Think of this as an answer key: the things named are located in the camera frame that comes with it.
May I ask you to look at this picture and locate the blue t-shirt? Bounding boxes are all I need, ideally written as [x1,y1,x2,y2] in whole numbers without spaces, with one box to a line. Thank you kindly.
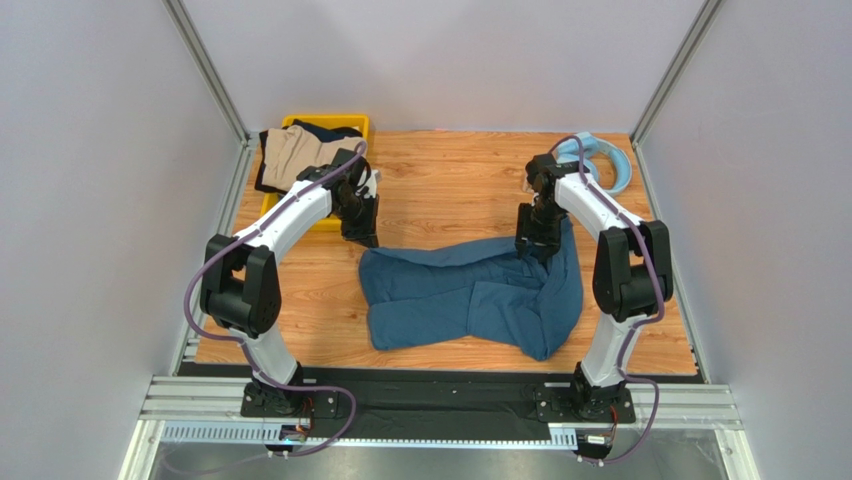
[358,218,584,361]

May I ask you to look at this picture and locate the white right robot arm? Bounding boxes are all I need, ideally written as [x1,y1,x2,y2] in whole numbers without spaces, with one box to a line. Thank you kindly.
[515,153,674,421]

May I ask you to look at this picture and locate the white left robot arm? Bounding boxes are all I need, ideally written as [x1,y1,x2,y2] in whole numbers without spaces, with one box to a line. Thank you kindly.
[192,140,379,417]

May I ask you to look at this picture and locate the yellow plastic bin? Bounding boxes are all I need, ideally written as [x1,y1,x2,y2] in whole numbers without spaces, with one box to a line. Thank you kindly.
[252,114,370,232]

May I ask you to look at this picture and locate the light blue headphones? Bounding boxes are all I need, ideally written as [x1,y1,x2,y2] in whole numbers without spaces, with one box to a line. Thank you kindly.
[549,131,633,196]

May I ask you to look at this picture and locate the black folded t-shirt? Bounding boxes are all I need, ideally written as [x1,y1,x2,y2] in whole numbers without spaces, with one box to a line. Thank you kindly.
[254,119,365,198]

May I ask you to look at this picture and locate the beige folded t-shirt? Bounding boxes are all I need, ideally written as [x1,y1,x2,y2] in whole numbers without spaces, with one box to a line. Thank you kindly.
[260,125,367,194]

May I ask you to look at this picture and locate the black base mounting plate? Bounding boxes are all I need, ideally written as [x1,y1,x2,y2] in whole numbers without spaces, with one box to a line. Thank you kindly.
[178,363,636,441]

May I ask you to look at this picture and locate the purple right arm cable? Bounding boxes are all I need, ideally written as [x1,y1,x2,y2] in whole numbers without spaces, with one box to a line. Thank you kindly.
[549,135,667,466]

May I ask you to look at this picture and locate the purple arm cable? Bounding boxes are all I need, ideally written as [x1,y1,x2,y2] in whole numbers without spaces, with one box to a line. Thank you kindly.
[182,137,369,459]
[549,135,667,466]

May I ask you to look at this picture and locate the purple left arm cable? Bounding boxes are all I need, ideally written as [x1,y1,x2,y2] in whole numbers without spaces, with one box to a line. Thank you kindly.
[182,137,369,459]

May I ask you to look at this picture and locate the aluminium front frame rail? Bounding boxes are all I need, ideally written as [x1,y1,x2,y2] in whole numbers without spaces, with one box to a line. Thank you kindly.
[140,377,743,449]

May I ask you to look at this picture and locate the aluminium right corner post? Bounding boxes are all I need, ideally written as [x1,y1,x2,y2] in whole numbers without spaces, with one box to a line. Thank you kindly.
[630,0,725,149]

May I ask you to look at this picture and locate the aluminium corner post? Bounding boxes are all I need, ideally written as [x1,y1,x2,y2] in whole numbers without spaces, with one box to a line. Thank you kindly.
[162,0,252,146]
[630,0,725,149]

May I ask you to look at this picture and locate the aluminium left corner post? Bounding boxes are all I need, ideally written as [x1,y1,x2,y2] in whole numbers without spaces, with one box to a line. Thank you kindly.
[162,0,252,146]

